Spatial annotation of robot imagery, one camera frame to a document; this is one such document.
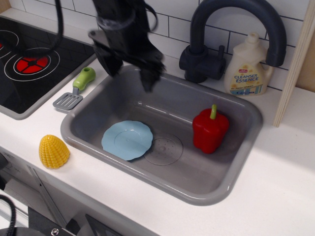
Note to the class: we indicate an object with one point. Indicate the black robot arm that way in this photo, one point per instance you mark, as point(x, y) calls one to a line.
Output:
point(121, 13)

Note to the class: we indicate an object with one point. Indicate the red toy bell pepper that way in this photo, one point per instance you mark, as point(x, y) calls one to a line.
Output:
point(209, 129)

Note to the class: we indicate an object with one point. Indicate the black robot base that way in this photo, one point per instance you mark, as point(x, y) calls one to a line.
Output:
point(39, 225)

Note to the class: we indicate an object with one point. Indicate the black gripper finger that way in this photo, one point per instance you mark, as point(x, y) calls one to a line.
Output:
point(149, 76)
point(108, 61)

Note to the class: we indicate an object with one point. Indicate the black toy stove top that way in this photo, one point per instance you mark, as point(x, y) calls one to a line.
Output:
point(27, 83)

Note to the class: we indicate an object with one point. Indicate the light wooden side panel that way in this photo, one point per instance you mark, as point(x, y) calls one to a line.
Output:
point(299, 56)

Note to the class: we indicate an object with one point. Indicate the cream cleanser bottle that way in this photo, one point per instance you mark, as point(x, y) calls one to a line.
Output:
point(245, 74)

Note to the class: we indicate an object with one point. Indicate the yellow toy corn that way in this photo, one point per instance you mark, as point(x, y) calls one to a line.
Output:
point(53, 152)

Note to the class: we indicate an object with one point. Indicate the grey plastic sink basin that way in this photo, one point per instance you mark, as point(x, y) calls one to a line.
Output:
point(172, 163)

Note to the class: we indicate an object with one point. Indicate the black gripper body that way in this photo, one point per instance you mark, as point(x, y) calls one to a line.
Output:
point(130, 44)

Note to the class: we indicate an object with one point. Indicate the grey spatula green handle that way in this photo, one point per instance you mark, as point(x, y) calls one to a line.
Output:
point(70, 99)

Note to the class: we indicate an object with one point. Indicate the light blue plate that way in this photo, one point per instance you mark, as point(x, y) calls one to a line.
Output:
point(127, 139)

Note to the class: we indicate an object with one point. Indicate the dark grey faucet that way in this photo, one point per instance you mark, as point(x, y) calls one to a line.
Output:
point(195, 59)

